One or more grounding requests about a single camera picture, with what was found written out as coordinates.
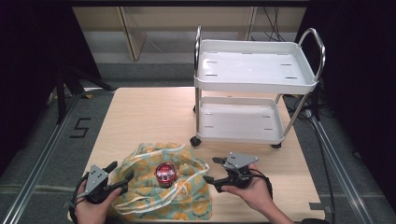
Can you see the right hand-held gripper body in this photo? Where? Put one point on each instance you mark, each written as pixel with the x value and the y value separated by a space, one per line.
pixel 238 169

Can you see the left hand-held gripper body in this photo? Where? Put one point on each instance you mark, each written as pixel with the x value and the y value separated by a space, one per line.
pixel 95 182

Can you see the green yellow patterned cloth bag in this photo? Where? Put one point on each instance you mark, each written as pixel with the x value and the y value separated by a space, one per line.
pixel 146 196

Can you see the red can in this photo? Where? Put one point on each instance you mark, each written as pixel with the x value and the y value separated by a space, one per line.
pixel 166 174

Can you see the white two-tier cart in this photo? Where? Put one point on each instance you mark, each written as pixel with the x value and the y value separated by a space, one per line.
pixel 249 67

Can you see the person's right hand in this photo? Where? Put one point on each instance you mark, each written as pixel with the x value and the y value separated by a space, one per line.
pixel 255 193

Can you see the person's left hand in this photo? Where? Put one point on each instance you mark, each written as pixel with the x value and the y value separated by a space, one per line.
pixel 93 211

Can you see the black metal stand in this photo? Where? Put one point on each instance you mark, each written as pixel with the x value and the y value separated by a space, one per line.
pixel 67 84

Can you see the wooden shelf unit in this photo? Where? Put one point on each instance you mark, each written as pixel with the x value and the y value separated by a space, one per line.
pixel 168 18

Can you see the metal floor rail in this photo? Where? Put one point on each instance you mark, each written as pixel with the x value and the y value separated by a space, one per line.
pixel 339 168
pixel 34 168

